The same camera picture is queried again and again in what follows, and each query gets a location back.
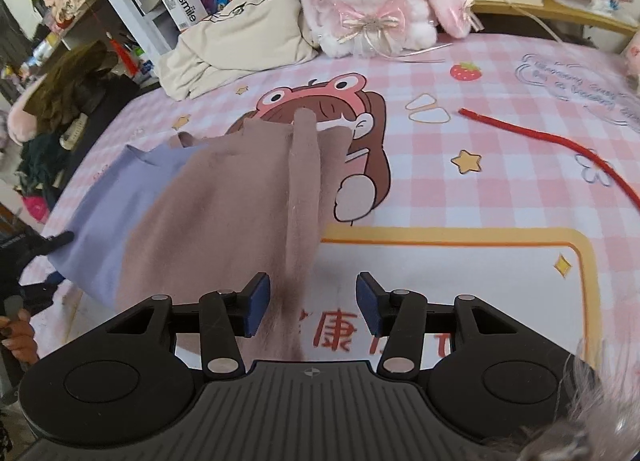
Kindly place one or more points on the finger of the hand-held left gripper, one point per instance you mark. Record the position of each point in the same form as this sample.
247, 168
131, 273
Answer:
42, 288
52, 242

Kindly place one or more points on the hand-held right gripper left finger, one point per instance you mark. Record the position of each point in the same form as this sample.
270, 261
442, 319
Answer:
257, 303

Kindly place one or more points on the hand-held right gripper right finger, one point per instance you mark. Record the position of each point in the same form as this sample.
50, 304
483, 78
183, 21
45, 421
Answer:
370, 303

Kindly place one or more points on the purple and pink sweater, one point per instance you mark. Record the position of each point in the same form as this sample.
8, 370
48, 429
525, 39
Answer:
200, 221

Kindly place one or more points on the person's left hand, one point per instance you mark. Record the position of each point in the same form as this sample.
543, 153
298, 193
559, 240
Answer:
22, 341

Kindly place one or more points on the dark green cloth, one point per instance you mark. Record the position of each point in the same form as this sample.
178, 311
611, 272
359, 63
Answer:
40, 161

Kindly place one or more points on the white wristwatch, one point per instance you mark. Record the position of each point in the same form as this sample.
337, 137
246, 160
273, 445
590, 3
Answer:
70, 138

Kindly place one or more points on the pink cartoon printed desk mat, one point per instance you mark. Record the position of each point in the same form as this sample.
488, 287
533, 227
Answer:
475, 201

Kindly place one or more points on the olive green jacket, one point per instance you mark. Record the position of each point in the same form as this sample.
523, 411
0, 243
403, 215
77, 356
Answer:
75, 86

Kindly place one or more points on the white pen holder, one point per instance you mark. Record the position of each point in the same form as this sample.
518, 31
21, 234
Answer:
146, 65

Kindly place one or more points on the red tassel pendant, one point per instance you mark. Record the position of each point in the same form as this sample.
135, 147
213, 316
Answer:
117, 48

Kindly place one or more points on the red pipe cleaner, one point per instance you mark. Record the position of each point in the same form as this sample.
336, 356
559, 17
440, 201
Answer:
505, 123

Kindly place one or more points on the grey fuzzy sleeve cuff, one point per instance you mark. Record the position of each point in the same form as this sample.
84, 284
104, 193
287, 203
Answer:
610, 421

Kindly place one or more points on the cream tote bag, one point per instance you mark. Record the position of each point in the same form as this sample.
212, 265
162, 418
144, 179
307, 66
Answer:
240, 36

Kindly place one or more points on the white printed box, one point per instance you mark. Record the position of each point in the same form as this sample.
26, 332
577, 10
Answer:
185, 8

